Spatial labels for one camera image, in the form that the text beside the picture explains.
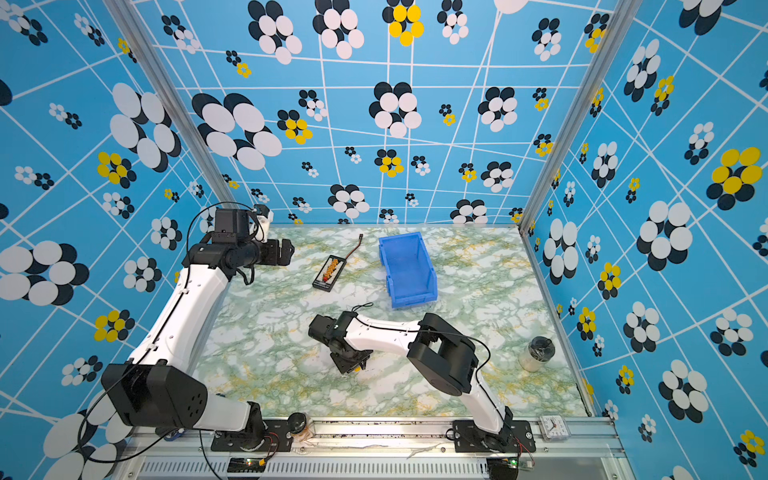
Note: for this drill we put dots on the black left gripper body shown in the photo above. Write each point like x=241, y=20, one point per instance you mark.
x=269, y=253

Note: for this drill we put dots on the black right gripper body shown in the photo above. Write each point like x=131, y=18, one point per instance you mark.
x=347, y=365

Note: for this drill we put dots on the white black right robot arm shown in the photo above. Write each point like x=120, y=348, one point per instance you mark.
x=444, y=356

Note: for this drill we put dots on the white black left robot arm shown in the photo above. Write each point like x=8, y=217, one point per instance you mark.
x=155, y=387

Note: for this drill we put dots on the blue plastic storage bin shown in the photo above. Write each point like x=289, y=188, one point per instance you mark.
x=411, y=279

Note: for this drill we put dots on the black balanced charging plate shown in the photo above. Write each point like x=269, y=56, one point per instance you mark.
x=329, y=273

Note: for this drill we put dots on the round tape roll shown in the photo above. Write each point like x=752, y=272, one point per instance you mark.
x=300, y=426

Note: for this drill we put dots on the clear jar black lid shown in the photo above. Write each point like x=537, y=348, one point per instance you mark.
x=538, y=352

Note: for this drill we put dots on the small white desk clock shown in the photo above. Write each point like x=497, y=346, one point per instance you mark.
x=554, y=428

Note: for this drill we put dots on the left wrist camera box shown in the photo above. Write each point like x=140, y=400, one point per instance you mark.
x=235, y=226

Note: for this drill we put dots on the aluminium frame post left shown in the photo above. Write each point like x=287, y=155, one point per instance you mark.
x=157, y=72

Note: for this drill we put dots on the aluminium frame post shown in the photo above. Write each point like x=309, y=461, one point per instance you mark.
x=620, y=23
x=157, y=72

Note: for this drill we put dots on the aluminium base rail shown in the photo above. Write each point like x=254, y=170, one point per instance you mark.
x=387, y=448

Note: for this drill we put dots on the aluminium frame post right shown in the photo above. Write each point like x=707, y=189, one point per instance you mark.
x=620, y=23

